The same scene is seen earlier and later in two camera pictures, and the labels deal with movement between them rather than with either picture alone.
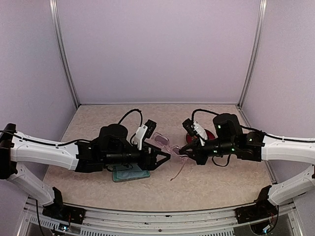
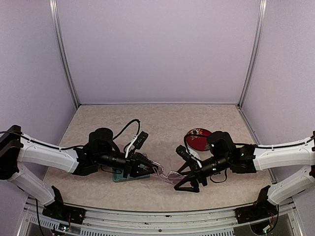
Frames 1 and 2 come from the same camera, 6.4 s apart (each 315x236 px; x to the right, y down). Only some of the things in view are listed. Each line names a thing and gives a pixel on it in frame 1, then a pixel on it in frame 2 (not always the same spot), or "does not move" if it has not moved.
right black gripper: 198,156 → 196,171
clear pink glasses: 161,139 → 172,177
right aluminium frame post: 261,27 does not move
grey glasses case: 123,172 does not move
